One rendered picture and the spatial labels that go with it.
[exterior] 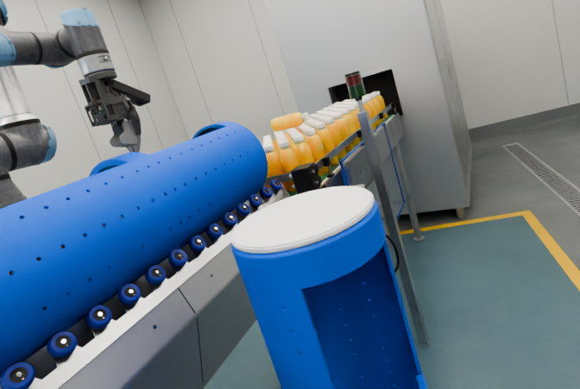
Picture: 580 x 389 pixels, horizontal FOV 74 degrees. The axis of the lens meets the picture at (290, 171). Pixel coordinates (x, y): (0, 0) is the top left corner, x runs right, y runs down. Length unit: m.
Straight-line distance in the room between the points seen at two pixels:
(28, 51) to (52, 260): 0.52
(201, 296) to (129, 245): 0.24
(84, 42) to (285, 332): 0.78
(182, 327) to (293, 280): 0.39
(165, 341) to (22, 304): 0.30
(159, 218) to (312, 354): 0.43
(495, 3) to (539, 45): 0.70
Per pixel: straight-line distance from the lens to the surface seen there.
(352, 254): 0.63
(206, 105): 6.09
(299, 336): 0.69
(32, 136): 1.36
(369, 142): 1.59
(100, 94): 1.03
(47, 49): 1.11
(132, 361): 0.88
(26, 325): 0.76
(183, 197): 0.95
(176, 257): 0.97
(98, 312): 0.86
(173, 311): 0.94
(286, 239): 0.62
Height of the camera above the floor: 1.25
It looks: 11 degrees down
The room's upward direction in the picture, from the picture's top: 17 degrees counter-clockwise
